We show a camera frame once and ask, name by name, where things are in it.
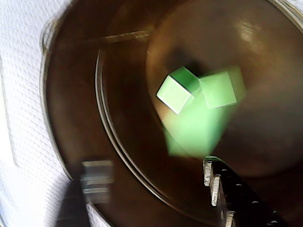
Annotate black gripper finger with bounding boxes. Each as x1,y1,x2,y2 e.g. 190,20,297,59
203,155,288,227
55,160,115,227

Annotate green cube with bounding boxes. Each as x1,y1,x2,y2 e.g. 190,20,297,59
155,66,201,116
162,66,247,158

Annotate black round metal pot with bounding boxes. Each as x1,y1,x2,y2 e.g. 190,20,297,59
39,0,303,227

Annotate blue woven table cloth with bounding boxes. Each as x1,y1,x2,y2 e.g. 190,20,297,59
0,0,303,227

